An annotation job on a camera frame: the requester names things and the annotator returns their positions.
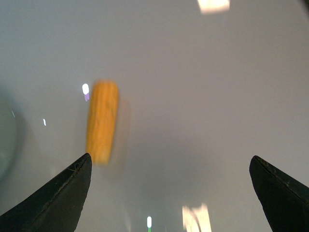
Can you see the yellow corn cob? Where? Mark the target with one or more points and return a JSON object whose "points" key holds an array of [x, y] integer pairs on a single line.
{"points": [[102, 115]]}

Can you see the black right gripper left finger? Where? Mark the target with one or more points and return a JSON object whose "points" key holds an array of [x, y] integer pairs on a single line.
{"points": [[56, 206]]}

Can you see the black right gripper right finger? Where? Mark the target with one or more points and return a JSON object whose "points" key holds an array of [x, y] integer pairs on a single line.
{"points": [[285, 201]]}

